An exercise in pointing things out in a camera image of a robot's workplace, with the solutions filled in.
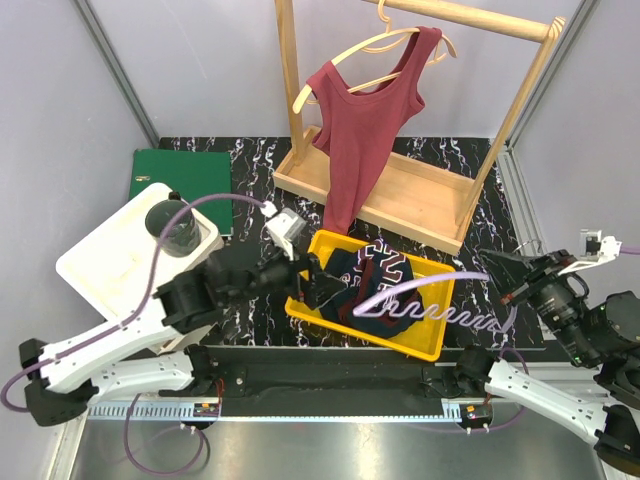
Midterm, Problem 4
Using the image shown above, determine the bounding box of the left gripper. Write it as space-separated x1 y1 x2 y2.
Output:
224 236 346 309

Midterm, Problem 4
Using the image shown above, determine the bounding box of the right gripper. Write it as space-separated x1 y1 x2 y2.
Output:
474 246 598 363

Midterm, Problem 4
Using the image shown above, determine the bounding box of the lilac plastic hanger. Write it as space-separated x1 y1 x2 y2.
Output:
351 271 518 334

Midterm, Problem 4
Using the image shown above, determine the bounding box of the navy tank top maroon trim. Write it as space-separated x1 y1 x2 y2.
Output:
320 239 422 339

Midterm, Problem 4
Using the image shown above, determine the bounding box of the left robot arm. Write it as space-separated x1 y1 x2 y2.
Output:
19 252 346 427

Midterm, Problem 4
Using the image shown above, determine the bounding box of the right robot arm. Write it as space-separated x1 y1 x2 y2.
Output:
453 241 639 477

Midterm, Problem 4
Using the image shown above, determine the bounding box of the wooden clothes hanger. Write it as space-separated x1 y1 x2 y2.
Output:
292 0 457 114

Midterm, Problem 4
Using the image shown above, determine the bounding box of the yellow plastic tray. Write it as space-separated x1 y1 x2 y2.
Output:
285 230 454 361

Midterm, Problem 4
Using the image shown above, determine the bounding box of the wooden clothes rack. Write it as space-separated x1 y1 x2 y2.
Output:
273 1 565 255

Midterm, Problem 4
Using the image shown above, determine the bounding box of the dark grey cup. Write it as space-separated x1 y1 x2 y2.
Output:
145 199 201 258

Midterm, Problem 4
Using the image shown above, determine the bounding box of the green folder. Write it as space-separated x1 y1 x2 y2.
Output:
128 148 236 236

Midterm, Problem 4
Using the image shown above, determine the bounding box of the white wooden storage box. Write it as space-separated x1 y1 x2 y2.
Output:
56 183 224 353

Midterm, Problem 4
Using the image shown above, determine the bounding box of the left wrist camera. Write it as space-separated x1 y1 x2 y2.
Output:
260 201 306 260

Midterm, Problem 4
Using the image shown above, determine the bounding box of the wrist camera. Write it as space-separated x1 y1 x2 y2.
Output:
260 201 306 260
559 229 622 275

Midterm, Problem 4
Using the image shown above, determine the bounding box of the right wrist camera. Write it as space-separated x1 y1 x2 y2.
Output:
559 229 622 275

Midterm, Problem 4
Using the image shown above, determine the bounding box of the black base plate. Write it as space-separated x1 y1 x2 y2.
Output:
161 346 485 421

